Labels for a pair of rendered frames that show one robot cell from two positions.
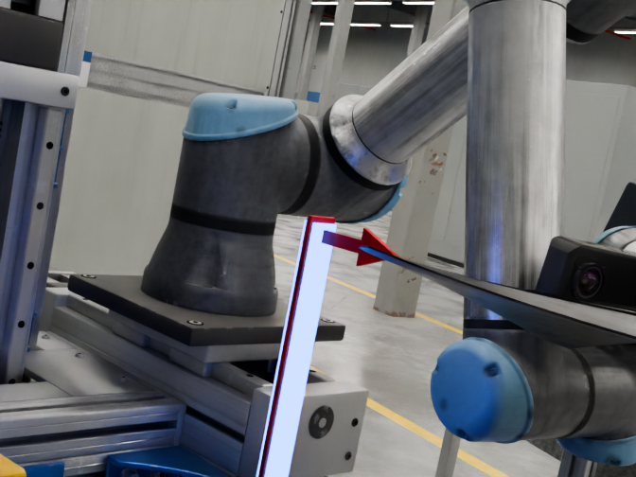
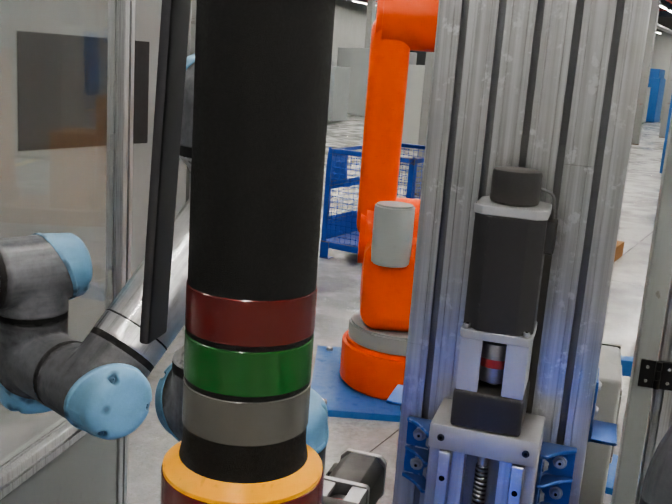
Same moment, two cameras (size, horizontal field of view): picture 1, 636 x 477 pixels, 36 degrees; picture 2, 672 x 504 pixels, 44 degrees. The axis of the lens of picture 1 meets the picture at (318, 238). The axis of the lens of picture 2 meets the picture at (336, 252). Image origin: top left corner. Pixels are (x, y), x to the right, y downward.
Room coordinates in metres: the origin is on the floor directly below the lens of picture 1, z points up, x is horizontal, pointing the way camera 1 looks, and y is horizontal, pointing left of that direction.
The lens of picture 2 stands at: (0.32, -0.47, 1.68)
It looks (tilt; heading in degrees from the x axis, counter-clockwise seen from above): 13 degrees down; 64
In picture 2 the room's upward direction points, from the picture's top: 4 degrees clockwise
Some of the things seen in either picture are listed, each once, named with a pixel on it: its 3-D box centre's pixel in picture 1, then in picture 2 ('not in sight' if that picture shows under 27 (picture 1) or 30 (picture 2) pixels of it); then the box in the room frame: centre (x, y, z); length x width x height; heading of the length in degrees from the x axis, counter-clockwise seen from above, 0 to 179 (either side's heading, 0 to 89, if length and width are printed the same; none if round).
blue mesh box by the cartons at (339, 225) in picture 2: not in sight; (397, 202); (4.11, 6.10, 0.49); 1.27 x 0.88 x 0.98; 35
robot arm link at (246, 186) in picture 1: (240, 152); not in sight; (1.07, 0.10, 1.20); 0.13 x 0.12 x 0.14; 128
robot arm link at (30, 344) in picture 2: not in sight; (40, 361); (0.42, 0.46, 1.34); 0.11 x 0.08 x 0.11; 111
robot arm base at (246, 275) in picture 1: (216, 255); not in sight; (1.07, 0.11, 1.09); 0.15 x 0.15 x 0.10
